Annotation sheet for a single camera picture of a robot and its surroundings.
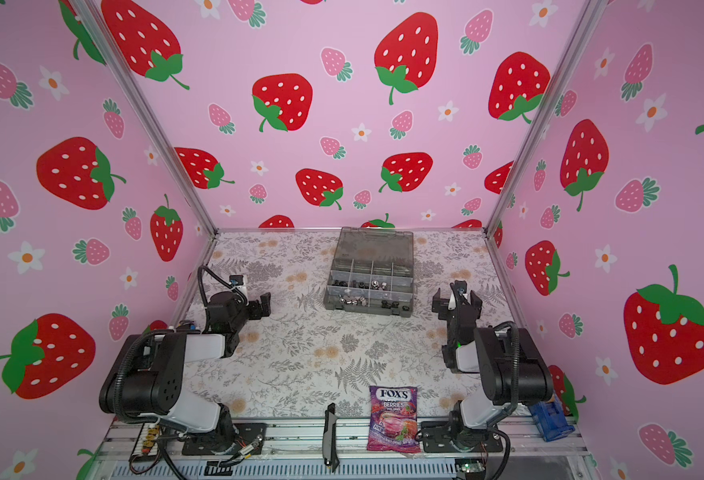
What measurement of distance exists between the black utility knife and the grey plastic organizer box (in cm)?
32

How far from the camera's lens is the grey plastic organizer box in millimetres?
999

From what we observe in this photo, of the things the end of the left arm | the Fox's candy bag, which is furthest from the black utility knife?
the end of the left arm

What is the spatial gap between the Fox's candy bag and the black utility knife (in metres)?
0.09

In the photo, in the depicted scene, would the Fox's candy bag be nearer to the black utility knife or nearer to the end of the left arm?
the black utility knife

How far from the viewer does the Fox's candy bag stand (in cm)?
74

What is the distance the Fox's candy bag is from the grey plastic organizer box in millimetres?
253

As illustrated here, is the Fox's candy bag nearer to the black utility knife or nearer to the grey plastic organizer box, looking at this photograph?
the black utility knife

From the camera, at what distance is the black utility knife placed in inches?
28.1
